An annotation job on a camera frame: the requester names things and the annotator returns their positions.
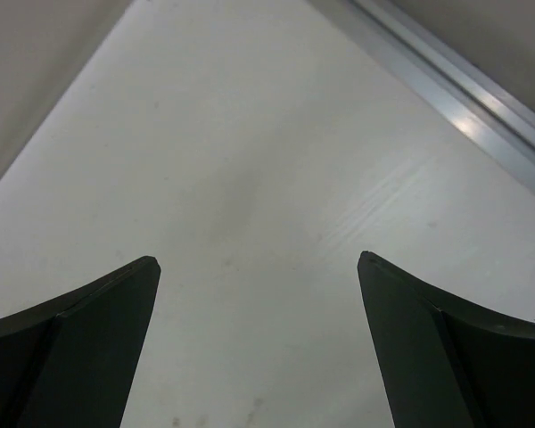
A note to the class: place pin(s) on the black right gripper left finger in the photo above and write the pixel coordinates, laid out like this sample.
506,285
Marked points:
71,361

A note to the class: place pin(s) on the right aluminium table rail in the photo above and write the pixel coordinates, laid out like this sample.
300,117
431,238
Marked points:
466,98

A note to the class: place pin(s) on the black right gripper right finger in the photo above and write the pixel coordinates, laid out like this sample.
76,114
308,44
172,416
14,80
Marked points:
446,361

